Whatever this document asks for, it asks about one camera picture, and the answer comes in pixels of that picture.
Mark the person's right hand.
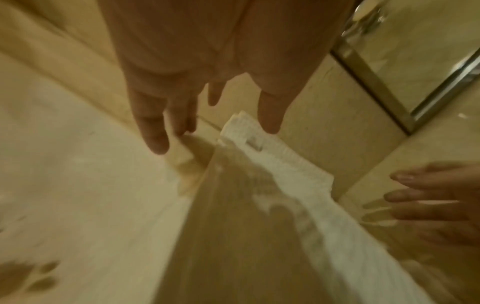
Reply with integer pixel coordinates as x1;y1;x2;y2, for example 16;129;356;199
384;161;480;247

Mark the white waffle towel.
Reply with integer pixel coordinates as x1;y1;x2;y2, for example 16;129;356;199
155;110;436;304

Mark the person's left hand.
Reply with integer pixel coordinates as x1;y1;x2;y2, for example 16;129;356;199
96;0;355;155

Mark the metal framed wall mirror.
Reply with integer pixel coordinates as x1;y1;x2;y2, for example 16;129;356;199
329;0;480;136

